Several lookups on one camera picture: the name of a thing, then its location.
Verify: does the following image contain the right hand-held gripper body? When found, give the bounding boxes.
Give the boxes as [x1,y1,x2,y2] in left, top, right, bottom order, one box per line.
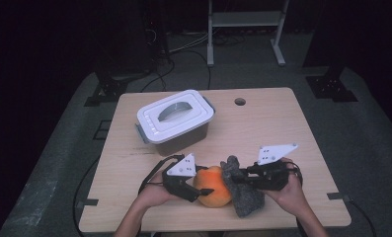
[246,142,300,193]

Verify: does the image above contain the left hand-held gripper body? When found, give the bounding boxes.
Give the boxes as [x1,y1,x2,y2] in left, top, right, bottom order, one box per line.
[162,153,201,202]

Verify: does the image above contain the orange plush ball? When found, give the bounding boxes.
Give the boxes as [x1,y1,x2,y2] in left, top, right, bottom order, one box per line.
[193,165,233,208]

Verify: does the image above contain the grey fluffy cloth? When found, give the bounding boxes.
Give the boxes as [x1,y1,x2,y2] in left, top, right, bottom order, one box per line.
[220,155,267,218]

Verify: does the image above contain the grey translucent storage box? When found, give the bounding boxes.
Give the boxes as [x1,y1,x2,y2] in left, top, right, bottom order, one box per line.
[135,97,216,157]

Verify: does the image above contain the person's right hand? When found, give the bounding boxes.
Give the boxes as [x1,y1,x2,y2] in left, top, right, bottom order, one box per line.
[265,157,309,217]

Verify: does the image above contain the person's left hand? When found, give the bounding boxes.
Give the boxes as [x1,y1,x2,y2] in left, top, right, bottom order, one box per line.
[137,171,182,212]

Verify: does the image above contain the black stand base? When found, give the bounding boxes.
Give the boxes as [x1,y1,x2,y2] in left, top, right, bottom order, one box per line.
[83,70,130,107]
[305,67,359,103]

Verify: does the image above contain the white metal stand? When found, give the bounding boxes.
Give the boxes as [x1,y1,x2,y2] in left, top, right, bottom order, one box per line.
[206,0,290,67]

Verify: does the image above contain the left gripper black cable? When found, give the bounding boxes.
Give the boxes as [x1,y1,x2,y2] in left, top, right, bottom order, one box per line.
[137,153,187,196]

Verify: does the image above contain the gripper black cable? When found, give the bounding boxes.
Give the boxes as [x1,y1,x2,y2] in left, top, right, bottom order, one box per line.
[281,159,309,237]
[137,153,187,196]

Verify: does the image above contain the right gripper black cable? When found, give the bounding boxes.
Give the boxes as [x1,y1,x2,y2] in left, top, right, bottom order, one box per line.
[281,159,309,237]

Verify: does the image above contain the black floor cable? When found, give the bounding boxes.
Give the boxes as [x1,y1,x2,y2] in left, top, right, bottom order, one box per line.
[180,48,213,91]
[139,58,177,94]
[72,156,102,237]
[347,198,378,237]

